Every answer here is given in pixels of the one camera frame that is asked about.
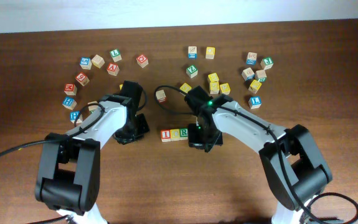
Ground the green R letter block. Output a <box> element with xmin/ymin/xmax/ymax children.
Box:
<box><xmin>179</xmin><ymin>128</ymin><xmax>188</xmax><ymax>140</ymax></box>

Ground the red I letter block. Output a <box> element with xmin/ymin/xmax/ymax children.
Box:
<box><xmin>161</xmin><ymin>129</ymin><xmax>171</xmax><ymax>142</ymax></box>

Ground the yellow C letter block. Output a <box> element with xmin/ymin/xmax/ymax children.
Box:
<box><xmin>170</xmin><ymin>129</ymin><xmax>181</xmax><ymax>141</ymax></box>

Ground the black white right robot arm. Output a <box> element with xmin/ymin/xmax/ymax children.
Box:
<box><xmin>184</xmin><ymin>86</ymin><xmax>332</xmax><ymax>223</ymax></box>

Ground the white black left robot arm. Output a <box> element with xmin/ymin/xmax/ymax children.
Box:
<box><xmin>35</xmin><ymin>81</ymin><xmax>149</xmax><ymax>223</ymax></box>

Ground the wooden block red side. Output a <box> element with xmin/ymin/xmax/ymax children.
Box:
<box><xmin>155</xmin><ymin>90</ymin><xmax>167</xmax><ymax>103</ymax></box>

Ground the yellow block lower left cluster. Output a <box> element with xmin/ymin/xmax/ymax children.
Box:
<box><xmin>209</xmin><ymin>82</ymin><xmax>220</xmax><ymax>95</ymax></box>

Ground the yellow block cluster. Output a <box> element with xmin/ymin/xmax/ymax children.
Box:
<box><xmin>209</xmin><ymin>82</ymin><xmax>220</xmax><ymax>95</ymax></box>
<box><xmin>207</xmin><ymin>73</ymin><xmax>219</xmax><ymax>83</ymax></box>
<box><xmin>219</xmin><ymin>83</ymin><xmax>231</xmax><ymax>95</ymax></box>
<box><xmin>248</xmin><ymin>80</ymin><xmax>262</xmax><ymax>94</ymax></box>

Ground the wooden block green side left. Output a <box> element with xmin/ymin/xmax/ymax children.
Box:
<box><xmin>88</xmin><ymin>101</ymin><xmax>98</xmax><ymax>113</ymax></box>

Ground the yellow block lower right cluster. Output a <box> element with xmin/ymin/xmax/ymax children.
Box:
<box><xmin>219</xmin><ymin>83</ymin><xmax>231</xmax><ymax>95</ymax></box>

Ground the yellow block centre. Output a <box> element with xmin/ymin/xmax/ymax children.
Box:
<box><xmin>179</xmin><ymin>83</ymin><xmax>192</xmax><ymax>93</ymax></box>

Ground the yellow block upper cluster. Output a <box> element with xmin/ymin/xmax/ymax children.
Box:
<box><xmin>207</xmin><ymin>73</ymin><xmax>219</xmax><ymax>83</ymax></box>

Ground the blue L letter block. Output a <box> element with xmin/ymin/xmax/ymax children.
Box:
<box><xmin>248</xmin><ymin>96</ymin><xmax>262</xmax><ymax>110</ymax></box>

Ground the red A block left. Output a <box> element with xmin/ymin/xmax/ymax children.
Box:
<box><xmin>106</xmin><ymin>63</ymin><xmax>120</xmax><ymax>76</ymax></box>

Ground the blue H block lower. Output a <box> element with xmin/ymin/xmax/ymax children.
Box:
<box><xmin>70</xmin><ymin>111</ymin><xmax>83</xmax><ymax>124</ymax></box>

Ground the blue h block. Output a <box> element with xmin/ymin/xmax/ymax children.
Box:
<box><xmin>62</xmin><ymin>96</ymin><xmax>77</xmax><ymax>110</ymax></box>
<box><xmin>70</xmin><ymin>111</ymin><xmax>83</xmax><ymax>124</ymax></box>

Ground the green Z letter block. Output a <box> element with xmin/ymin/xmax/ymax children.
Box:
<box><xmin>186</xmin><ymin>65</ymin><xmax>198</xmax><ymax>78</ymax></box>

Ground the red C letter block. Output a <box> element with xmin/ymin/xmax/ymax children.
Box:
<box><xmin>136</xmin><ymin>54</ymin><xmax>149</xmax><ymax>68</ymax></box>

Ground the blue H block upper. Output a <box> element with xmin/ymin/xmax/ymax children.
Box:
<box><xmin>62</xmin><ymin>96</ymin><xmax>77</xmax><ymax>110</ymax></box>

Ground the red 6 number block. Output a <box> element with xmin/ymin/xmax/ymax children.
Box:
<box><xmin>75</xmin><ymin>72</ymin><xmax>90</xmax><ymax>86</ymax></box>

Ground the green L letter block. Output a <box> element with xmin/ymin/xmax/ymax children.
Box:
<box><xmin>110</xmin><ymin>49</ymin><xmax>122</xmax><ymax>62</ymax></box>

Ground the wooden block blue side right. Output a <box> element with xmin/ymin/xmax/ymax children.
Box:
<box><xmin>242</xmin><ymin>68</ymin><xmax>255</xmax><ymax>81</ymax></box>

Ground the wooden block blue side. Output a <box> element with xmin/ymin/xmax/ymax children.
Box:
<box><xmin>187</xmin><ymin>46</ymin><xmax>197</xmax><ymax>59</ymax></box>
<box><xmin>242</xmin><ymin>68</ymin><xmax>255</xmax><ymax>81</ymax></box>

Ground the plain wooden block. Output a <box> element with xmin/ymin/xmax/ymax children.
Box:
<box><xmin>91</xmin><ymin>55</ymin><xmax>105</xmax><ymax>68</ymax></box>

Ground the red M letter block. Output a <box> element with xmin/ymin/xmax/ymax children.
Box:
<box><xmin>64</xmin><ymin>83</ymin><xmax>77</xmax><ymax>96</ymax></box>

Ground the wooden block green R side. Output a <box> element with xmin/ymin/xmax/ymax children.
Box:
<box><xmin>255</xmin><ymin>70</ymin><xmax>266</xmax><ymax>82</ymax></box>

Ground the yellow top block back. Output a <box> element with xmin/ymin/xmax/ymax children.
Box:
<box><xmin>205</xmin><ymin>47</ymin><xmax>215</xmax><ymax>60</ymax></box>

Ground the blue X side block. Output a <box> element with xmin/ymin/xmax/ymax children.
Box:
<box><xmin>246</xmin><ymin>52</ymin><xmax>257</xmax><ymax>65</ymax></box>

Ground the green J letter block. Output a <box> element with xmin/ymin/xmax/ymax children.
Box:
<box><xmin>260</xmin><ymin>57</ymin><xmax>273</xmax><ymax>70</ymax></box>

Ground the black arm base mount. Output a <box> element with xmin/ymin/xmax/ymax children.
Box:
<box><xmin>305</xmin><ymin>219</ymin><xmax>344</xmax><ymax>224</ymax></box>

